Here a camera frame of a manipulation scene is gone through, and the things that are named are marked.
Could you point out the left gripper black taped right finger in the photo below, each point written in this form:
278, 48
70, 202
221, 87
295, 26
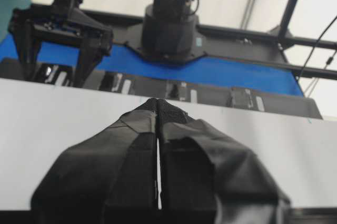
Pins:
208, 177

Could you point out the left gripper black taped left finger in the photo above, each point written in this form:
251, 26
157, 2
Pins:
108, 178

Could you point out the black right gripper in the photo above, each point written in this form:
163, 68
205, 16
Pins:
67, 17

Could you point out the small black Dynamixel box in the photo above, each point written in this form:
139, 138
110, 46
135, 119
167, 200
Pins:
52, 74

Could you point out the middle black Dynamixel box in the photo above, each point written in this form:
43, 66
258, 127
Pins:
133, 85

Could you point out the white base board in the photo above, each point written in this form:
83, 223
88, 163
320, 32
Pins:
39, 121

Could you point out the black Dynamixel box on base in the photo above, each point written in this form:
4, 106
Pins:
250, 99

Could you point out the near black Dynamixel box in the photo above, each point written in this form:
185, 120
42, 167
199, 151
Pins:
198, 93

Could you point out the black aluminium frame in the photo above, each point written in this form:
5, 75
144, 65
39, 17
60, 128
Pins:
170, 33

